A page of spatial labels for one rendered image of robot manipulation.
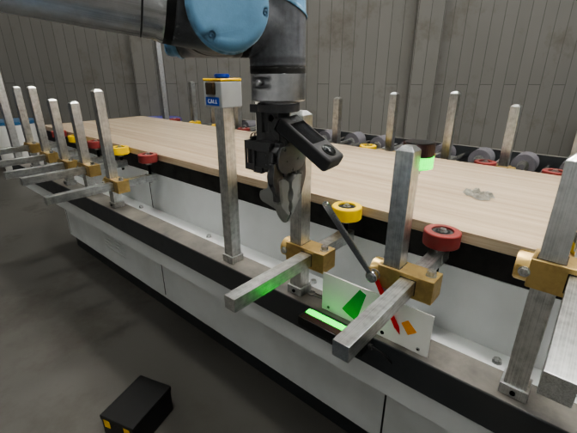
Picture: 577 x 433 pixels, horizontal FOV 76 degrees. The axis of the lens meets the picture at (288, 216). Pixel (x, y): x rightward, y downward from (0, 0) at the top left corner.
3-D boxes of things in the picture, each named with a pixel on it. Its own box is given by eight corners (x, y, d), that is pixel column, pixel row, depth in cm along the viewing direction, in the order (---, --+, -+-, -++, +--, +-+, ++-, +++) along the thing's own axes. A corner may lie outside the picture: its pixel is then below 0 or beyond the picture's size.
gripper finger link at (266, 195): (266, 216, 72) (265, 169, 68) (290, 223, 68) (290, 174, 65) (255, 221, 69) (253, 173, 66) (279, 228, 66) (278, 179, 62)
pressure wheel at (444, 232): (446, 286, 81) (455, 239, 77) (411, 274, 86) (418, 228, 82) (458, 272, 87) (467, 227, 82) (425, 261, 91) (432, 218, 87)
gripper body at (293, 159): (272, 164, 72) (270, 100, 67) (307, 172, 67) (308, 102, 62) (244, 173, 66) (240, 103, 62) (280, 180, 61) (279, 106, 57)
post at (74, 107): (92, 208, 172) (69, 101, 155) (88, 206, 174) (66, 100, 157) (100, 206, 175) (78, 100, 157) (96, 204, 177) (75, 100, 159)
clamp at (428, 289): (430, 306, 70) (434, 283, 68) (367, 282, 78) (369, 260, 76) (440, 294, 74) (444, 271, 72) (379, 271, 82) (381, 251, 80)
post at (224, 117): (232, 265, 110) (222, 107, 93) (221, 259, 113) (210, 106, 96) (243, 259, 113) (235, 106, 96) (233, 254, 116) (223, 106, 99)
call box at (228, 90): (221, 111, 92) (220, 78, 89) (204, 109, 96) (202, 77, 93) (242, 109, 97) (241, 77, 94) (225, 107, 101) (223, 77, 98)
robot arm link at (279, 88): (316, 73, 61) (278, 74, 54) (315, 104, 62) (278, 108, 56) (276, 73, 66) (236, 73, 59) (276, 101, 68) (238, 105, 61)
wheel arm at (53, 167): (6, 181, 162) (3, 172, 160) (4, 179, 164) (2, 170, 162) (105, 163, 193) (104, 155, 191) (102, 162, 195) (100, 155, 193)
